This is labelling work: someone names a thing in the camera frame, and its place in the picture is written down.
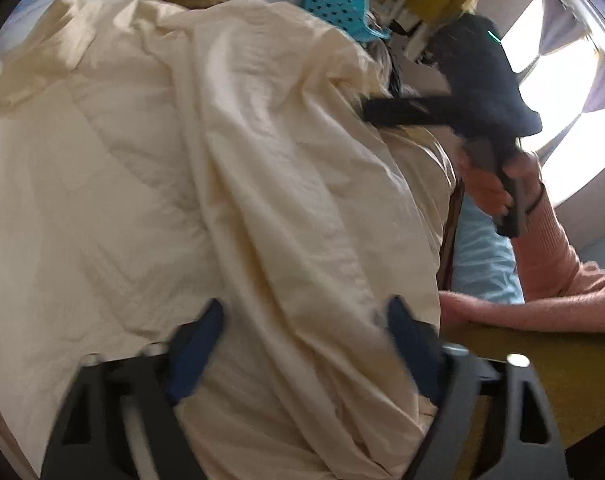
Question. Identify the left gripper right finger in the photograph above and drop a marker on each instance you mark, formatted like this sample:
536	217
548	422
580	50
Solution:
520	437

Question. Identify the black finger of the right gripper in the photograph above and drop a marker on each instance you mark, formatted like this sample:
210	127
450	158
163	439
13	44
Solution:
393	112

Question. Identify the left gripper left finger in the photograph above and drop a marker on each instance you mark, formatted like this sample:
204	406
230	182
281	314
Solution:
89	440

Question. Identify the cream large garment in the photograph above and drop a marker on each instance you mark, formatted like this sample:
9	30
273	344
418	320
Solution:
154	158

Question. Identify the right forearm, pink sleeve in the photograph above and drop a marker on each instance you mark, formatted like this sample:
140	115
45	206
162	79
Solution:
548	266

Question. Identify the left forearm, pink sleeve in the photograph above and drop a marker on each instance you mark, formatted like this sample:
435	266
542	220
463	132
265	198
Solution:
575	314

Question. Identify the person's right hand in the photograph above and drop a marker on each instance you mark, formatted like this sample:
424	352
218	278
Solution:
488	191

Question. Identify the window curtain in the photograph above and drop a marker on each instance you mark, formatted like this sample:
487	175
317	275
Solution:
557	49

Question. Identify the teal perforated plastic basket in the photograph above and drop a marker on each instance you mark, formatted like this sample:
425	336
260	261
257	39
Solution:
350	16

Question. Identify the light blue cloth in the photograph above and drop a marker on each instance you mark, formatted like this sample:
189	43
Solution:
484	264

